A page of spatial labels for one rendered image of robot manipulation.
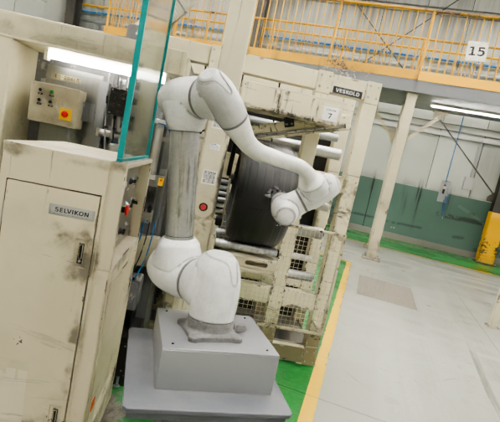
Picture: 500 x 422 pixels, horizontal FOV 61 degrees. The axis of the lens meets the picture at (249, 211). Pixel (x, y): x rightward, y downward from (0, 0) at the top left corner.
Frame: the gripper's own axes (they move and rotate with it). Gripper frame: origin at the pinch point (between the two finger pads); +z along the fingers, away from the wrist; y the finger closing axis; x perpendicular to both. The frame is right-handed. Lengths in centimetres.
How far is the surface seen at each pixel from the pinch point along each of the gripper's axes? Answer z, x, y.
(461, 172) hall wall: 804, 38, -557
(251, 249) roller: 10.9, 35.5, 3.5
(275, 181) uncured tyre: 5.3, -3.3, 0.3
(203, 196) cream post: 21.5, 15.6, 33.5
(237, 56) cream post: 32, -56, 30
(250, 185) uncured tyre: 3.7, 0.9, 11.9
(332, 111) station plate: 56, -40, -30
